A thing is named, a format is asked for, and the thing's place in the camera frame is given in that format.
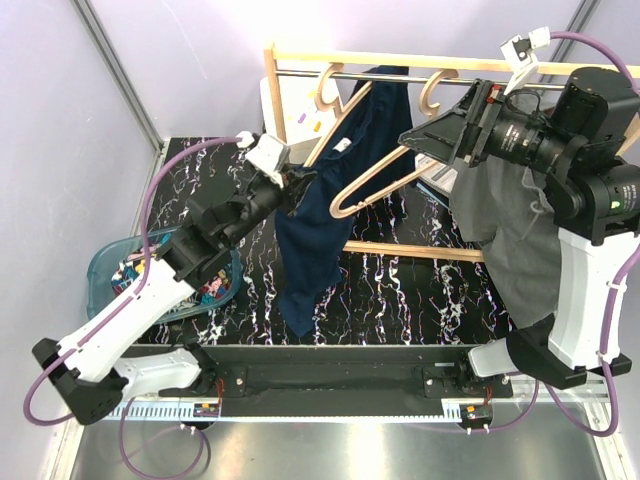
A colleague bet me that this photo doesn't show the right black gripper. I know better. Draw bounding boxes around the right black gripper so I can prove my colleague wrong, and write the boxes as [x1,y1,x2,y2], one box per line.
[398,75,578,174]

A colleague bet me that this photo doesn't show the beige hanger of comic shorts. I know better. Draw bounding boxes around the beige hanger of comic shorts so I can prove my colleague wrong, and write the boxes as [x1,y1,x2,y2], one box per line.
[329,68,460,220]

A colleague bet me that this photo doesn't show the navy blue shorts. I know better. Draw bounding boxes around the navy blue shorts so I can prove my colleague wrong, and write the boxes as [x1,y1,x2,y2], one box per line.
[273,64,416,339]

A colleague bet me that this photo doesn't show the beige hanger of navy shorts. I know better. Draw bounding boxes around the beige hanger of navy shorts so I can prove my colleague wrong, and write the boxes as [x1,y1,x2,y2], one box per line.
[302,62,374,169]

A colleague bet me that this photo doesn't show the colourful comic print shorts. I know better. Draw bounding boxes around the colourful comic print shorts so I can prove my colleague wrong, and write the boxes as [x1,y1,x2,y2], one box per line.
[107,237,242,314]

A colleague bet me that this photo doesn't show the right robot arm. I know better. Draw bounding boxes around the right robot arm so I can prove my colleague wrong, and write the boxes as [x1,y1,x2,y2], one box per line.
[399,67,639,397]

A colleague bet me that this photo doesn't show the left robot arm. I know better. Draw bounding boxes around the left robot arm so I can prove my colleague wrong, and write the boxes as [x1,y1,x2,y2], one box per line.
[32,168,316,426]

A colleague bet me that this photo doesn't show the grey shorts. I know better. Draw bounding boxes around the grey shorts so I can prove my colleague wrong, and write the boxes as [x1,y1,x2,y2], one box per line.
[449,156,561,328]

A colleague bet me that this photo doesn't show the grey booklet with label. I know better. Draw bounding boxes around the grey booklet with label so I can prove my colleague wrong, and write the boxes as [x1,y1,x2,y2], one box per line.
[415,154,458,197]

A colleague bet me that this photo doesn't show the white box with stickers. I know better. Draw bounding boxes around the white box with stickers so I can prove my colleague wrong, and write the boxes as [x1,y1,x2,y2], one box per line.
[259,62,343,165]

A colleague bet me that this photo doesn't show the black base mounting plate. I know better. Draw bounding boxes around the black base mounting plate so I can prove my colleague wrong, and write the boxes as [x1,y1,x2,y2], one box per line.
[99,342,521,421]

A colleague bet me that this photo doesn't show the blue transparent plastic bin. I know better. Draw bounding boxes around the blue transparent plastic bin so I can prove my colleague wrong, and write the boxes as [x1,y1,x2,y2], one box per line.
[86,242,243,324]

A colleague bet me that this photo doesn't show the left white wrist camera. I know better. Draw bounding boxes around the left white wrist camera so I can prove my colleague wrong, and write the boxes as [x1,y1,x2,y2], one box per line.
[236,131,290,189]

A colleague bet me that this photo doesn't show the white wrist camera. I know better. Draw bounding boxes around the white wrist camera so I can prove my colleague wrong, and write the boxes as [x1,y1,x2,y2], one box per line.
[236,131,290,189]
[500,27,551,95]

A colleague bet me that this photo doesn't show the metal clothes rail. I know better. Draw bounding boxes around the metal clothes rail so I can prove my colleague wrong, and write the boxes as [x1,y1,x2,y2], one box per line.
[276,70,564,91]

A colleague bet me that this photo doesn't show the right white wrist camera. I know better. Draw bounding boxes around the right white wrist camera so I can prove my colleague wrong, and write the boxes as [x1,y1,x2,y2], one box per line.
[500,27,551,95]

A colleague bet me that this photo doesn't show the wooden clothes rack frame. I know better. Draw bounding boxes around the wooden clothes rack frame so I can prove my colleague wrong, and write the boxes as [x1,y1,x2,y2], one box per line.
[264,43,639,262]

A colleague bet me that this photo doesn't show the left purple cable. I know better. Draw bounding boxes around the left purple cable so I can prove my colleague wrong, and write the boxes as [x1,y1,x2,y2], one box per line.
[22,134,251,476]

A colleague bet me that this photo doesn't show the purple cable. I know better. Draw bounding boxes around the purple cable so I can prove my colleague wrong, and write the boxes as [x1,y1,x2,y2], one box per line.
[414,30,640,439]
[22,134,251,476]

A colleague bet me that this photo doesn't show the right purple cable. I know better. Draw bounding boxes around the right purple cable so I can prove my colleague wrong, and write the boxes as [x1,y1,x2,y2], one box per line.
[414,30,640,439]

